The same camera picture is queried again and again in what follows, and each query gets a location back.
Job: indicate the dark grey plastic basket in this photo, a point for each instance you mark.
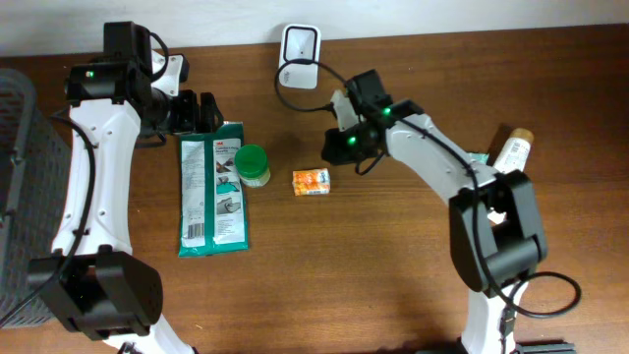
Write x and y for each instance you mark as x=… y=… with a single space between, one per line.
x=35 y=165

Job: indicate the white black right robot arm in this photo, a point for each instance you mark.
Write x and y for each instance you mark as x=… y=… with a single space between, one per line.
x=495 y=227

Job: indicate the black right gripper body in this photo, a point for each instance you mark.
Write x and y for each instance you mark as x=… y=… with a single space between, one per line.
x=348 y=145

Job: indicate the white tube with gold cap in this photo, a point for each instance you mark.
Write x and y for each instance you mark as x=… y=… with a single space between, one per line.
x=515 y=152

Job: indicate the teal wet wipes pack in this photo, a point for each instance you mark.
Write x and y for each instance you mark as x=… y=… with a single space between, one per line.
x=479 y=157

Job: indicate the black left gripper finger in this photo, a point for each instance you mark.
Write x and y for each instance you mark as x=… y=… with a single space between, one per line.
x=211 y=118
x=188 y=112

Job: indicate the green 3M cloth package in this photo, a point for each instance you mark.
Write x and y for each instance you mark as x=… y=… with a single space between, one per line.
x=213 y=206

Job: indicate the white barcode scanner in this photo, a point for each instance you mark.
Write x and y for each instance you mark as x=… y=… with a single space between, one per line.
x=300 y=48

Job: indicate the small orange juice carton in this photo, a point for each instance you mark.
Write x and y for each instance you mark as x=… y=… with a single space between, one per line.
x=311 y=182

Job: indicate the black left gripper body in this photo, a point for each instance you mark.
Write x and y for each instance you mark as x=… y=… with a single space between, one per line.
x=167 y=116

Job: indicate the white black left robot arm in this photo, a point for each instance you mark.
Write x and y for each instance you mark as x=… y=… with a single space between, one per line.
x=127 y=98

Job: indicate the green lid glass jar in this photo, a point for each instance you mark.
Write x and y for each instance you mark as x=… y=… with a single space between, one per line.
x=251 y=162

